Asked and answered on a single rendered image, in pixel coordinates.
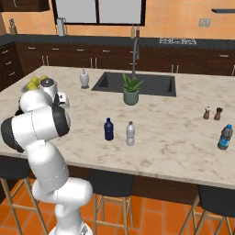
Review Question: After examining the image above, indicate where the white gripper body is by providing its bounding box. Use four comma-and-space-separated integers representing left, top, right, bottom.
57, 99, 71, 109

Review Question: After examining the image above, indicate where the dark blue glass bottle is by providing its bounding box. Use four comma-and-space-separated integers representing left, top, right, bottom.
104, 117, 115, 141

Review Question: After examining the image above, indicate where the dark brown cupboard run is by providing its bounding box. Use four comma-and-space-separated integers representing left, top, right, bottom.
15, 40, 235, 77

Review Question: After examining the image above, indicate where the grey-green plant pot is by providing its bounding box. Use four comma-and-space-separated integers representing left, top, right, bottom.
123, 90, 140, 106

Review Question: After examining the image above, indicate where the dark brown drawer unit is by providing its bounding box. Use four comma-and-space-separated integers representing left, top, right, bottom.
0, 41, 23, 92

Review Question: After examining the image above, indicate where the green plant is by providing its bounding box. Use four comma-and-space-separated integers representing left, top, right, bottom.
122, 73, 145, 94

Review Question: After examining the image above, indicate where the clear plastic bottle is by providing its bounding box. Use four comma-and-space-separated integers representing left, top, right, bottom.
126, 120, 136, 147

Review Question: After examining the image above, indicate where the white small appliance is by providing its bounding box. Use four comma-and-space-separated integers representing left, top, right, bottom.
55, 17, 68, 38

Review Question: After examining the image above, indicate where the black stool with wooden legs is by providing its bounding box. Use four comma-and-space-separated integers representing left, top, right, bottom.
178, 185, 235, 235
87, 169, 136, 235
0, 155, 50, 235

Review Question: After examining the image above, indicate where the grey tap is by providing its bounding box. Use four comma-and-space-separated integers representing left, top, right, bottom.
131, 26, 141, 81

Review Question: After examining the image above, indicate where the dark sink basin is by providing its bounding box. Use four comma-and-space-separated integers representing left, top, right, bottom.
91, 72, 177, 97

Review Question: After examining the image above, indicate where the grey-brown bottle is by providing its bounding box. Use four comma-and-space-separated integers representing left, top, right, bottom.
8, 17, 18, 36

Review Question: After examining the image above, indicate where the black-framed window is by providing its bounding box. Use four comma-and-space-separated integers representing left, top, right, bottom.
50, 0, 147, 28

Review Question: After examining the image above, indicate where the dark brown island cabinet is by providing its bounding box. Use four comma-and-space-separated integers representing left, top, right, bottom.
65, 165, 200, 206

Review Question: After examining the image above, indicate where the hob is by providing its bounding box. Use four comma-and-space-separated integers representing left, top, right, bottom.
159, 37, 197, 46

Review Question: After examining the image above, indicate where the brown shaker with white top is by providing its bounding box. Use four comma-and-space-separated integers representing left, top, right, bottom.
203, 106, 212, 120

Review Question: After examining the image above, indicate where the brown shaker with dark top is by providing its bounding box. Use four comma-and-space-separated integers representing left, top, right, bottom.
213, 106, 224, 121

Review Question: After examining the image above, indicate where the grey bottle with blue label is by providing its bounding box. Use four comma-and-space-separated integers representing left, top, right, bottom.
217, 124, 234, 151

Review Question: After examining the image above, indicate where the dark brown wall cupboard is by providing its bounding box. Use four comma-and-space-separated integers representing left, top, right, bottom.
0, 0, 50, 13

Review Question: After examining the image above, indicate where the grey wall socket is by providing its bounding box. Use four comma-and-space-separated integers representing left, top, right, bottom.
198, 17, 212, 28

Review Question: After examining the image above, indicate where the dark wall shelf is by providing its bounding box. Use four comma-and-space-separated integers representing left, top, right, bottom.
211, 8, 235, 14

